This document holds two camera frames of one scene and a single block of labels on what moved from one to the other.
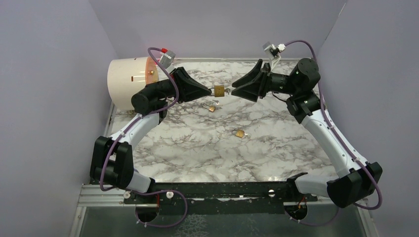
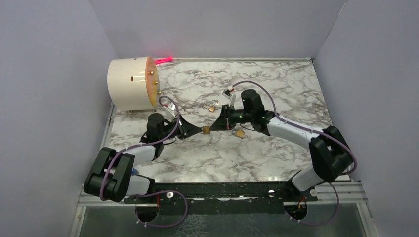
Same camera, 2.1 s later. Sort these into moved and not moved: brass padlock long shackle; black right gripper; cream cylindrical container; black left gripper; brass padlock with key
Moved: black left gripper; black right gripper
Not moved: brass padlock with key; brass padlock long shackle; cream cylindrical container
